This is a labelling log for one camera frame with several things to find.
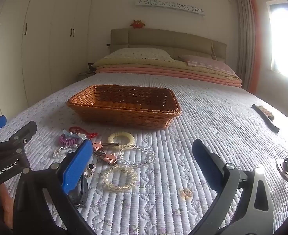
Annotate red cord lanyard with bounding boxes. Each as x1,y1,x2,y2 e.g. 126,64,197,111
68,126,100,139

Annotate beige padded headboard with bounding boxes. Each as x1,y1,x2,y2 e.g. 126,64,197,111
108,28,227,62

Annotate black comb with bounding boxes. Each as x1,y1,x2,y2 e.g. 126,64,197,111
252,104,280,133

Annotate brown wicker basket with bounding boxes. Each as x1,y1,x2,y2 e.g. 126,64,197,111
67,84,181,129

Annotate pink pillow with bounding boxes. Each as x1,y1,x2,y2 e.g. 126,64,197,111
179,55,236,75

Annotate white wardrobe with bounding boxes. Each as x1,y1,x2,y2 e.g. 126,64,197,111
0,0,92,119

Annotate window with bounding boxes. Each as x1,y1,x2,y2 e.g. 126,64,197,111
266,0,288,78

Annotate white floral pillow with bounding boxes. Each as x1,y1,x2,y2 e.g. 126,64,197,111
104,47,175,62

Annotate clear bead bracelet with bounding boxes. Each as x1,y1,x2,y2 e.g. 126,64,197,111
102,166,139,192

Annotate pink star hair clip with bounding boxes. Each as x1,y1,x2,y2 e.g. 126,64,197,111
92,140,121,150
93,151,117,166

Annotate white carved wall ornament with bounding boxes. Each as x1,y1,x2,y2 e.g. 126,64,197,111
135,0,206,16

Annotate small silver black pendant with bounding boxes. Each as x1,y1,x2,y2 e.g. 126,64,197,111
83,163,94,178

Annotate white quilted bedspread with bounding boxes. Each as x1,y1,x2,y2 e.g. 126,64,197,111
0,73,288,234

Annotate clear crystal bead necklace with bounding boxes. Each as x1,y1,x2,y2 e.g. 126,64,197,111
117,144,157,169

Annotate cream spiral hair tie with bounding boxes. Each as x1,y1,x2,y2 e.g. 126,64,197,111
107,131,137,147

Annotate translucent blue bow clip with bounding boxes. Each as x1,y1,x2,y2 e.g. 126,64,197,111
63,129,80,139

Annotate small clear bead chain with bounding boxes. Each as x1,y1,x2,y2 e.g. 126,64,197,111
52,145,74,159

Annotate folded yellow pink blankets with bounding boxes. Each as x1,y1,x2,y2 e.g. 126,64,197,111
94,58,242,88

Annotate purple spiral hair tie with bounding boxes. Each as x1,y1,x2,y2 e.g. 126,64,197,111
58,135,84,148

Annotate orange plush toy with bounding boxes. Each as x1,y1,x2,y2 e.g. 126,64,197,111
130,20,146,29

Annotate striped orange curtain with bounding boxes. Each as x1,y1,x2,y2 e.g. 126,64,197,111
236,0,262,94

